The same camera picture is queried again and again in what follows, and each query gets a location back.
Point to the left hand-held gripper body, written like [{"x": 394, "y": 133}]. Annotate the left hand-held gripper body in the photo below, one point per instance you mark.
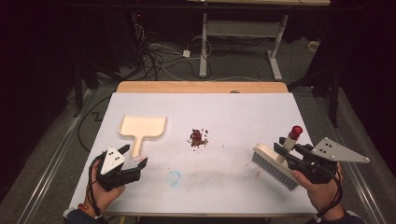
[{"x": 112, "y": 179}]

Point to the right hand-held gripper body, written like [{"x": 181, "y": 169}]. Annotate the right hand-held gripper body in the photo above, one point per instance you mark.
[{"x": 314, "y": 171}]

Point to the cream brush with red tip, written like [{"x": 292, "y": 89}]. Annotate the cream brush with red tip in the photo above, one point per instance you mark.
[{"x": 267, "y": 158}]

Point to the cream dustpan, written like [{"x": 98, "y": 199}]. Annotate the cream dustpan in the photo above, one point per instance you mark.
[{"x": 143, "y": 127}]

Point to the brown crumb debris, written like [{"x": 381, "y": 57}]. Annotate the brown crumb debris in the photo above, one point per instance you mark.
[{"x": 197, "y": 138}]

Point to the person's left hand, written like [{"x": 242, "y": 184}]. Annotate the person's left hand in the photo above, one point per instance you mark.
[{"x": 99, "y": 196}]

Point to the person's right hand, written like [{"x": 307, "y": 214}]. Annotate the person's right hand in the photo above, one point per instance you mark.
[{"x": 323, "y": 196}]

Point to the black metal stand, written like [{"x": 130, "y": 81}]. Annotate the black metal stand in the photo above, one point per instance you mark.
[
  {"x": 333, "y": 93},
  {"x": 77, "y": 93}
]

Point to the white board sheet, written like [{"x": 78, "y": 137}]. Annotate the white board sheet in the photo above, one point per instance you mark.
[{"x": 218, "y": 112}]

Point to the wooden table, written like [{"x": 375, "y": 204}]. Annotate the wooden table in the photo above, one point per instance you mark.
[{"x": 199, "y": 87}]

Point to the white floor socket box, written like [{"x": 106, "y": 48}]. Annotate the white floor socket box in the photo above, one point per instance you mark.
[{"x": 313, "y": 45}]

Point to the white power adapter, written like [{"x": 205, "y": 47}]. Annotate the white power adapter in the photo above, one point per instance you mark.
[{"x": 186, "y": 53}]

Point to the metal floor rail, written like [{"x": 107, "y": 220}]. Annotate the metal floor rail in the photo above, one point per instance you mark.
[
  {"x": 46, "y": 180},
  {"x": 361, "y": 186}
]

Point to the white desk frame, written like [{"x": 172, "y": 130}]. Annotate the white desk frame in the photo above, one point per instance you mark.
[{"x": 243, "y": 29}]

